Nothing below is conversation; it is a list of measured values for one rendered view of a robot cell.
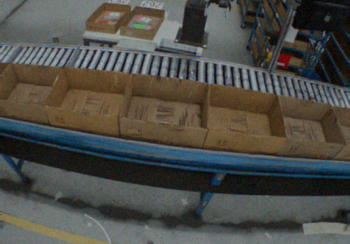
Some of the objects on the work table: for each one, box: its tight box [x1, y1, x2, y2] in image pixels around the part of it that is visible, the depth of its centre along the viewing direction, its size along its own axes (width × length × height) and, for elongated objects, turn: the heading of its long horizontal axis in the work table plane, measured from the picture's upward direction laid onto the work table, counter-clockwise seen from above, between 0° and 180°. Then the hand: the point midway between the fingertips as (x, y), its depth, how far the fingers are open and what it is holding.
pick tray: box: [120, 5, 166, 41], centre depth 214 cm, size 28×38×10 cm
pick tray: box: [85, 2, 131, 34], centre depth 216 cm, size 28×38×10 cm
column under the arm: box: [174, 0, 209, 48], centre depth 200 cm, size 26×26×33 cm
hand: (216, 17), depth 127 cm, fingers open, 10 cm apart
